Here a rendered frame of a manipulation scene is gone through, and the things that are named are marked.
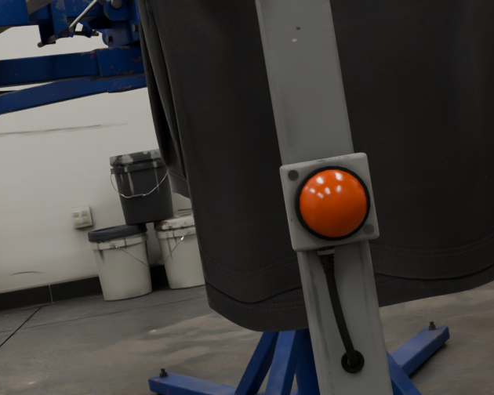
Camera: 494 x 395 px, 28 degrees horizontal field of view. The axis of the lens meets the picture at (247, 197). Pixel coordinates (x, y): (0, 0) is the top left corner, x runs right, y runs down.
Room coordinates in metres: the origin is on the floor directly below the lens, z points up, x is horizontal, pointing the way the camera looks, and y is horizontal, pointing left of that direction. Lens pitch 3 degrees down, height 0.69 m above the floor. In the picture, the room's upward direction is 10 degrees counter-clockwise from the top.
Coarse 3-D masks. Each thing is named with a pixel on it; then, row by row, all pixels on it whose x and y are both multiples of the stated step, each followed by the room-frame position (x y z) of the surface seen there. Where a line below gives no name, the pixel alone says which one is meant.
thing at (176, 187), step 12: (144, 36) 0.90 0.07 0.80; (144, 48) 0.89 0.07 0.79; (144, 60) 0.88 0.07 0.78; (156, 84) 0.90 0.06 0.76; (156, 96) 0.90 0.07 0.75; (156, 108) 0.88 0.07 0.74; (156, 120) 0.89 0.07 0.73; (156, 132) 0.89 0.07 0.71; (168, 132) 0.92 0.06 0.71; (168, 144) 0.92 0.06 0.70; (168, 156) 0.93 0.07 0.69; (168, 168) 0.95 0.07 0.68; (180, 168) 0.92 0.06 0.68; (180, 180) 0.93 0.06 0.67; (180, 192) 0.94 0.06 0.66
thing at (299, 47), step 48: (288, 0) 0.57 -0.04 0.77; (288, 48) 0.57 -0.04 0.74; (336, 48) 0.57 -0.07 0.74; (288, 96) 0.57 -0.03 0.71; (336, 96) 0.57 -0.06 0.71; (288, 144) 0.57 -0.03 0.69; (336, 144) 0.57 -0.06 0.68; (288, 192) 0.55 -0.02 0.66; (336, 336) 0.57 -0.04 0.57; (336, 384) 0.57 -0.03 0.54; (384, 384) 0.57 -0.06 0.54
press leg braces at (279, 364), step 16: (272, 336) 2.33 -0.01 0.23; (288, 336) 2.07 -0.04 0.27; (256, 352) 2.40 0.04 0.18; (272, 352) 2.37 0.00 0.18; (288, 352) 2.04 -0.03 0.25; (256, 368) 2.41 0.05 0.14; (272, 368) 2.03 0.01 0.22; (288, 368) 2.02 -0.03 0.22; (400, 368) 2.01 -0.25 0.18; (240, 384) 2.49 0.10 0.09; (256, 384) 2.46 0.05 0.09; (272, 384) 2.00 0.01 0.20; (288, 384) 2.01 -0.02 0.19; (400, 384) 1.97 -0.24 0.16
